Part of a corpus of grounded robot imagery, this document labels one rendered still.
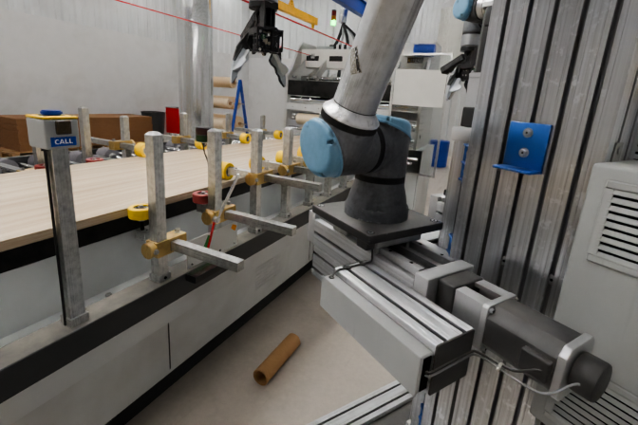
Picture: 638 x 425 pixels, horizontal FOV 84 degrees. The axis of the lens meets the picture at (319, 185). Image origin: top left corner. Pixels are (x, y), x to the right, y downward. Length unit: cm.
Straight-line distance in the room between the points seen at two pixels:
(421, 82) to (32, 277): 313
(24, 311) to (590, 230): 134
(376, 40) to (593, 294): 52
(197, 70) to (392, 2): 485
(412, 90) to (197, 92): 306
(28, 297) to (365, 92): 107
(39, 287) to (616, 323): 133
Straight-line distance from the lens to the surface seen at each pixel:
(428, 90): 353
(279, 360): 190
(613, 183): 67
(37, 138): 98
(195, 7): 548
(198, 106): 539
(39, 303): 133
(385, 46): 63
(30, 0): 894
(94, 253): 136
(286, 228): 123
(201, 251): 114
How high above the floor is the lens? 130
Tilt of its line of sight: 14 degrees down
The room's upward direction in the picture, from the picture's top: 4 degrees clockwise
